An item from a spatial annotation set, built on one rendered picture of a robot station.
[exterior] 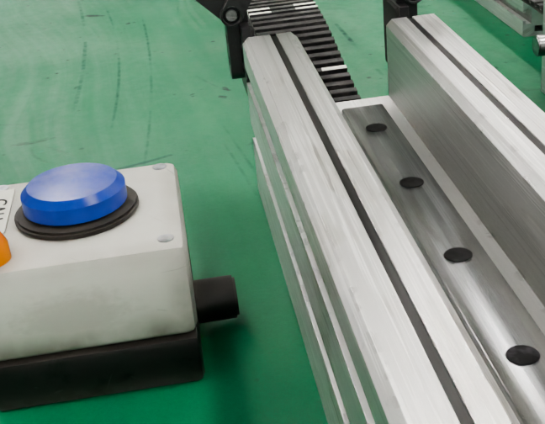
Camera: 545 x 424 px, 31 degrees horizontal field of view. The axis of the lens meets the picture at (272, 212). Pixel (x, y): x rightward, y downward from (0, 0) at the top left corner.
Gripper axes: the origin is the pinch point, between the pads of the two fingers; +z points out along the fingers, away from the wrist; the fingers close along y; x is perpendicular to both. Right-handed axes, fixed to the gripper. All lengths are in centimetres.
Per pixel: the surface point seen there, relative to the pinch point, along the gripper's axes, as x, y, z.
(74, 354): 21.0, 13.5, 3.2
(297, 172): 21.5, 4.7, -3.1
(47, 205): 18.8, 13.7, -1.9
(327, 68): -7.3, -1.4, 3.1
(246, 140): -2.5, 4.6, 5.2
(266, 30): -13.9, 1.6, 2.0
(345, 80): -6.0, -2.3, 3.6
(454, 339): 32.8, 2.7, -3.3
